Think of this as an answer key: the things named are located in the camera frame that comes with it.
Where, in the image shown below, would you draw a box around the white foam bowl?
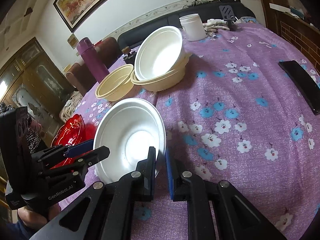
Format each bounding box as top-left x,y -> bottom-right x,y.
93,98 -> 167,184

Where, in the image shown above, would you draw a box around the cream ribbed plastic bowl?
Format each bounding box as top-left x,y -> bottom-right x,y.
95,64 -> 134,102

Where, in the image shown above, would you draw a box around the person's left hand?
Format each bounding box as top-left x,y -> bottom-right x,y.
17,204 -> 61,230

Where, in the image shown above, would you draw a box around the patterned blanket bundle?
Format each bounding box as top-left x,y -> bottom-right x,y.
59,91 -> 83,123

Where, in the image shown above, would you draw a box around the brown armchair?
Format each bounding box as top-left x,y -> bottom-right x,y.
66,37 -> 122,96

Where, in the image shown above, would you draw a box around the wooden glass cabinet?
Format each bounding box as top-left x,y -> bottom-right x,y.
1,38 -> 75,146

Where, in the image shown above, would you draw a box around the purple floral tablecloth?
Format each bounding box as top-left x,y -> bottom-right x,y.
58,22 -> 320,240

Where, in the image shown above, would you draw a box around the black grinder with wooden knob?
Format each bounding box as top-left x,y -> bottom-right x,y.
121,46 -> 137,65

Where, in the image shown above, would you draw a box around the purple thermos bottle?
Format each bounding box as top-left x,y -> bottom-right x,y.
76,37 -> 109,83

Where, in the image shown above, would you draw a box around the black smartphone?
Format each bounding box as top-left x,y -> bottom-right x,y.
278,61 -> 320,115

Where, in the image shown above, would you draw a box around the white plastic jar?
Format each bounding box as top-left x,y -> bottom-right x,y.
179,14 -> 206,41

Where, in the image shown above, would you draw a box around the white cloth gloves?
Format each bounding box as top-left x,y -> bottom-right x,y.
203,19 -> 230,33

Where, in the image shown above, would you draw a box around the black slotted spatula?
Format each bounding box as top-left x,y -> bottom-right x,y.
219,5 -> 238,30

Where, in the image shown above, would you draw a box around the black leather sofa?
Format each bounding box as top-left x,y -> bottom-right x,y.
117,0 -> 257,52

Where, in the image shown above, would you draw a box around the yellow wall certificate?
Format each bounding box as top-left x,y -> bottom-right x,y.
67,33 -> 79,49

